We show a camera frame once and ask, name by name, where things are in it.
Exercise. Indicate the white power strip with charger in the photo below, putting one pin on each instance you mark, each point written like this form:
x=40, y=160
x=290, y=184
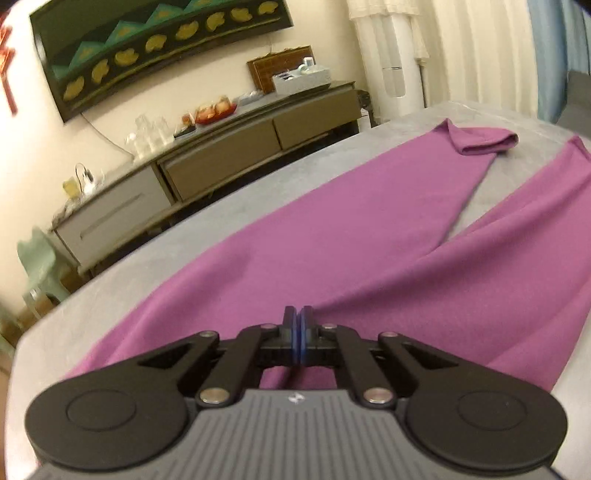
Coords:
x=90, y=180

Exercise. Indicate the red wall decoration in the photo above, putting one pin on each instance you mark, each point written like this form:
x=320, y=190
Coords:
x=7, y=69

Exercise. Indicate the white storage basket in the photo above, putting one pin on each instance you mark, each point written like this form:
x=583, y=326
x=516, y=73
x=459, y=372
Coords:
x=302, y=81

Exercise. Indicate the red fruit plate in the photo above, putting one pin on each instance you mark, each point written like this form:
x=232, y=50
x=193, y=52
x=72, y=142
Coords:
x=214, y=110

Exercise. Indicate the grey sofa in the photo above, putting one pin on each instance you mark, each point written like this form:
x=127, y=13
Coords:
x=577, y=101

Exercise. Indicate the dark bag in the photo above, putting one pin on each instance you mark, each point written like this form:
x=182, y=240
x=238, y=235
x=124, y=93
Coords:
x=364, y=108

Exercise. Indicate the white curtain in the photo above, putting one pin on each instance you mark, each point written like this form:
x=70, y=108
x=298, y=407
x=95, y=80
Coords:
x=461, y=46

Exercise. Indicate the purple pants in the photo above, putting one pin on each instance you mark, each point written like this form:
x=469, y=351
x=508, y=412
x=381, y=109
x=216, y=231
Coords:
x=369, y=240

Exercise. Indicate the dark wall picture yellow shapes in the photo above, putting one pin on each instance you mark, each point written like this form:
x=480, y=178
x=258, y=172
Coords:
x=161, y=41

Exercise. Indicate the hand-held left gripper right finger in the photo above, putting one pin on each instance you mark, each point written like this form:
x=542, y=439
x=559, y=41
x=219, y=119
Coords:
x=307, y=327

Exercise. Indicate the clear glasses on tray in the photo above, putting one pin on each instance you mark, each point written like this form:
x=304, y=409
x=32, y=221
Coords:
x=147, y=136

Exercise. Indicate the grey brown sideboard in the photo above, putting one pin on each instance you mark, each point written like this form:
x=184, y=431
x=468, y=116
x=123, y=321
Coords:
x=207, y=175

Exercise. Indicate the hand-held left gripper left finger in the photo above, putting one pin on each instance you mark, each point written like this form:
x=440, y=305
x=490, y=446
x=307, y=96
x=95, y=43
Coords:
x=290, y=327

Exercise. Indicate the small green chair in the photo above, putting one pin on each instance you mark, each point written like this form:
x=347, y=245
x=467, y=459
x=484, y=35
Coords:
x=44, y=272

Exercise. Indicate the blue curtain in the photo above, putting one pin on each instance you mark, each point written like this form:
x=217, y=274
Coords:
x=563, y=37

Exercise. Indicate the black tray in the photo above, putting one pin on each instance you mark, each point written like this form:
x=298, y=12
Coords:
x=184, y=128

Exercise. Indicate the white tower air conditioner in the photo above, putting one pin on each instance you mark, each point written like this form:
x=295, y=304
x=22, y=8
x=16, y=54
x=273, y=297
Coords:
x=401, y=69

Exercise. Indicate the clear dish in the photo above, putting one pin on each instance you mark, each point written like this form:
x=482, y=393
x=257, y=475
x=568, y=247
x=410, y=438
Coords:
x=249, y=98

